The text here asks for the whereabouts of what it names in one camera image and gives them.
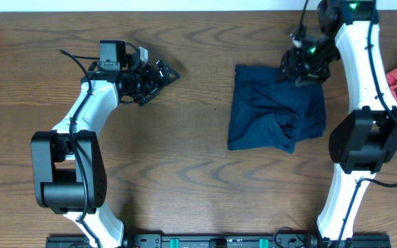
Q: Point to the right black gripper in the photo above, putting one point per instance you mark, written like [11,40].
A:
[291,63]

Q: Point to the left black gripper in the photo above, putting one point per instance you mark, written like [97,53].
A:
[154,81]

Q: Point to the navy blue shorts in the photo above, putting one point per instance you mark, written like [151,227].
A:
[266,113]

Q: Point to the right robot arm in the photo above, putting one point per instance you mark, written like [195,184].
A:
[367,138]

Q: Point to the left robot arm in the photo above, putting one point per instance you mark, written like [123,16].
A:
[69,174]

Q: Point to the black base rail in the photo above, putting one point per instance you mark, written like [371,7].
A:
[253,241]

